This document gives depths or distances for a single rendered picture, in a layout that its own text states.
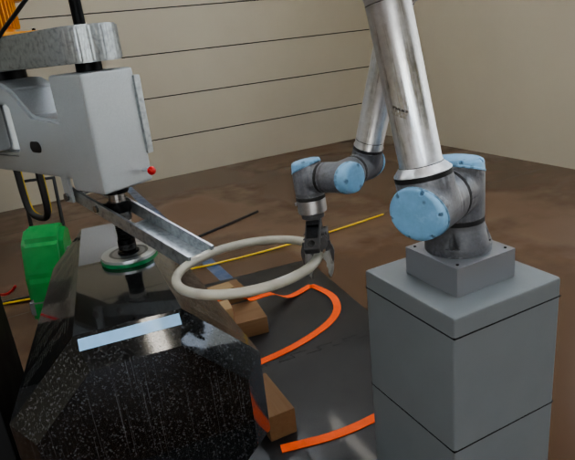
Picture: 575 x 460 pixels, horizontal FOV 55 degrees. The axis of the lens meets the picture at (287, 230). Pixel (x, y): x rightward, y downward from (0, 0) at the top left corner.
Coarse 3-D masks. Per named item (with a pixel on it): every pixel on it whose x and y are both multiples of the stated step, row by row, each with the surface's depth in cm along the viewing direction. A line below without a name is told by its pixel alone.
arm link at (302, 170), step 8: (304, 160) 165; (312, 160) 162; (320, 160) 165; (296, 168) 163; (304, 168) 162; (312, 168) 161; (296, 176) 164; (304, 176) 162; (296, 184) 165; (304, 184) 163; (312, 184) 161; (296, 192) 167; (304, 192) 164; (312, 192) 164; (304, 200) 165; (312, 200) 165
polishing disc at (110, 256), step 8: (112, 248) 224; (144, 248) 220; (152, 248) 219; (104, 256) 216; (112, 256) 215; (120, 256) 214; (128, 256) 213; (136, 256) 212; (144, 256) 212; (112, 264) 209; (120, 264) 209; (128, 264) 209
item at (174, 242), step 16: (80, 192) 216; (96, 208) 209; (144, 208) 211; (128, 224) 201; (144, 224) 209; (160, 224) 208; (144, 240) 198; (160, 240) 192; (176, 240) 202; (192, 240) 199; (176, 256) 189; (192, 256) 194
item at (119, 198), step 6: (114, 198) 208; (120, 198) 209; (126, 198) 213; (108, 204) 208; (114, 204) 207; (120, 204) 208; (126, 204) 209; (114, 210) 208; (120, 210) 208; (126, 210) 209; (126, 216) 211
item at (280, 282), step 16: (240, 240) 198; (256, 240) 197; (272, 240) 196; (288, 240) 192; (208, 256) 193; (320, 256) 170; (176, 272) 176; (304, 272) 160; (176, 288) 165; (192, 288) 160; (240, 288) 154; (256, 288) 154; (272, 288) 155
